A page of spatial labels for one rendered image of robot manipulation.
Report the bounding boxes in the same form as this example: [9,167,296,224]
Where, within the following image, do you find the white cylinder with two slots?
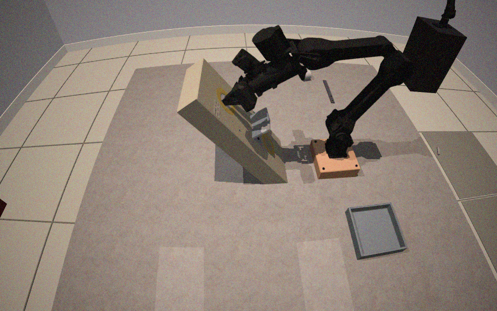
[220,93,231,109]

